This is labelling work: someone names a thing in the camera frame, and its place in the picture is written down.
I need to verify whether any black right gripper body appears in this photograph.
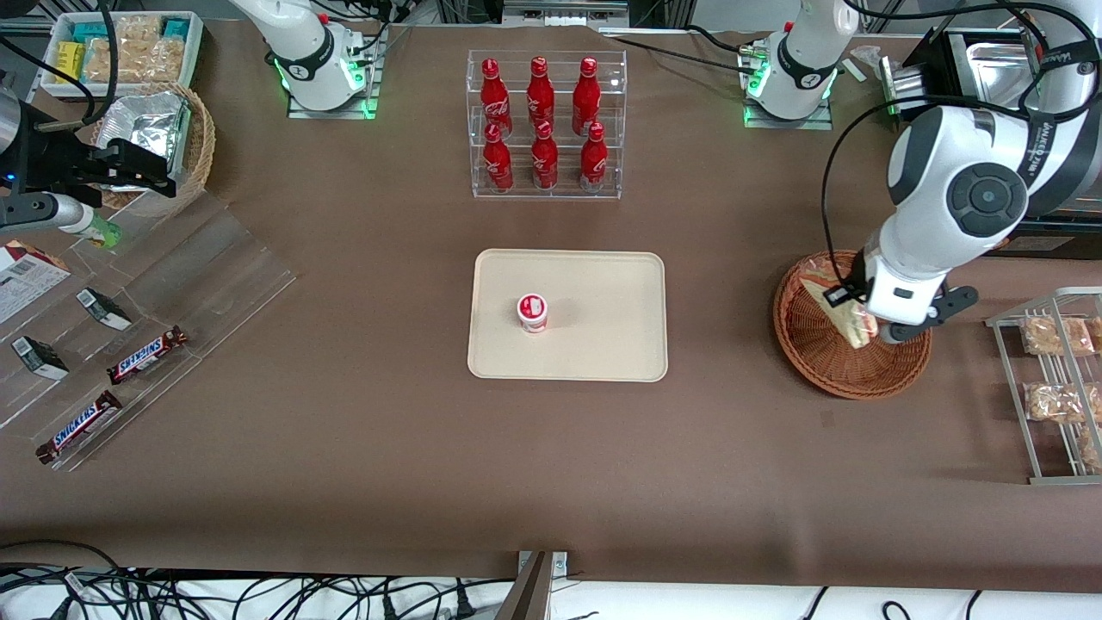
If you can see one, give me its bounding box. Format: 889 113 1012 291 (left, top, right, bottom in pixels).
0 121 97 197

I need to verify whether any triangle sandwich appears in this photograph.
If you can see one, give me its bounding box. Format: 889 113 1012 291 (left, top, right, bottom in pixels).
799 265 880 350

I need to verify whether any round brown wicker basket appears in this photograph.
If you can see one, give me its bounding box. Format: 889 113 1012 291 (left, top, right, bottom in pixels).
772 250 933 400

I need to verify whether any tan wicker basket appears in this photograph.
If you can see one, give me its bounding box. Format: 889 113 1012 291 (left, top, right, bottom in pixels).
89 81 217 213

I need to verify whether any cream plastic tray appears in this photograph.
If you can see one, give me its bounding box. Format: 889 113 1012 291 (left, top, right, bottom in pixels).
467 248 669 383

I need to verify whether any silver foil bag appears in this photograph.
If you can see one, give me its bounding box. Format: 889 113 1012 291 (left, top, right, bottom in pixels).
97 91 192 189

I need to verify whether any green white bottle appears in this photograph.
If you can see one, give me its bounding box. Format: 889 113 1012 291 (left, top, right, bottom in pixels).
53 196 122 251

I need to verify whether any red white printed box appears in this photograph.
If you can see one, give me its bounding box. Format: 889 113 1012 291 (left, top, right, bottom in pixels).
0 240 72 326

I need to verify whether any yellow snack pack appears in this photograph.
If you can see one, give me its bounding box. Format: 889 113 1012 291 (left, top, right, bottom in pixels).
55 40 88 86

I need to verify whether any white plastic snack bin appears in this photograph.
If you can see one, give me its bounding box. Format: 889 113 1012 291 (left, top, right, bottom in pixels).
40 9 206 97

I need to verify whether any clear bagged cracker packet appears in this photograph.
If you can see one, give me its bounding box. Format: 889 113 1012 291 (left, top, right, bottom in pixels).
84 14 187 84

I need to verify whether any small black white carton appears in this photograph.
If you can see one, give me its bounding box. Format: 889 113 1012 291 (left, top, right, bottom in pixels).
10 335 71 381
75 288 133 332

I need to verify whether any clear acrylic stepped display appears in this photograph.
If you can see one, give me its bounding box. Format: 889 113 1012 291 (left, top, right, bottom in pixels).
0 188 299 474

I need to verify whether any brown snickers bar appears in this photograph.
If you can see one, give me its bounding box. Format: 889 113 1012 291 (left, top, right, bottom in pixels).
34 389 124 467
106 325 189 386

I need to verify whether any crumpled clear plastic wrapper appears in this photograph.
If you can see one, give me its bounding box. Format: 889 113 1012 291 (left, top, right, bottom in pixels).
845 44 889 84

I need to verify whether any red cola bottle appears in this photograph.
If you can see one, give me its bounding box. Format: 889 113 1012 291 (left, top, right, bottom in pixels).
482 121 516 194
572 57 603 137
480 57 514 139
526 56 557 132
579 121 610 193
530 120 560 191

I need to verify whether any clear acrylic bottle rack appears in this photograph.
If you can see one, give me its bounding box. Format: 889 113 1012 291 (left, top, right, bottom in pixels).
467 48 628 201

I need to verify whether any red white yogurt cup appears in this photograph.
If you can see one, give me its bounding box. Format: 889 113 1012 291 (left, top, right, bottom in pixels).
517 293 550 335

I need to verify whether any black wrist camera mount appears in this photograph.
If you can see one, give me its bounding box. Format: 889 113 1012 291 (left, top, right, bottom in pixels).
925 287 980 328

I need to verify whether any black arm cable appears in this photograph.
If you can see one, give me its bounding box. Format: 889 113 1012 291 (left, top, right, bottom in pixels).
820 93 915 295

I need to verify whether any grey metal wire rack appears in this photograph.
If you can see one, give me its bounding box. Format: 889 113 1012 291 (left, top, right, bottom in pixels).
985 287 1102 487

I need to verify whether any black overhead cable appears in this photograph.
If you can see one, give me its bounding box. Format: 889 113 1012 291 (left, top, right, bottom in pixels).
0 0 119 132

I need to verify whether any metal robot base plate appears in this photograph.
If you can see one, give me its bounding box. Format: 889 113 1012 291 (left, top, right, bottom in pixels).
742 34 835 131
287 24 381 121

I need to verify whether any aluminium frame profile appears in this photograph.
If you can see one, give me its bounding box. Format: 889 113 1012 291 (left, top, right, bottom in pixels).
437 0 694 34

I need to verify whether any metal table clamp bracket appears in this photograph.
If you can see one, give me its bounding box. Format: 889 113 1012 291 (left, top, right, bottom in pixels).
494 550 570 620

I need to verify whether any black cable tangle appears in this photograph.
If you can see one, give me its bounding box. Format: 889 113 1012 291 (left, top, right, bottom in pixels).
0 540 519 620

